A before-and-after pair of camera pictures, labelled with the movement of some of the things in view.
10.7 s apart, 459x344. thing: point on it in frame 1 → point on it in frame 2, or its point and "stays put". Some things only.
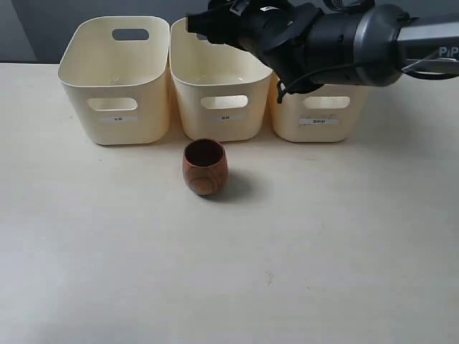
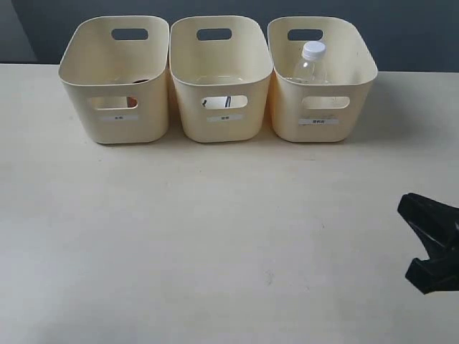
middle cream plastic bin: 222,91 stays put
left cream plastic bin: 117,69 stays put
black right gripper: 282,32 → 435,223
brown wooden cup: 205,165 → 132,102
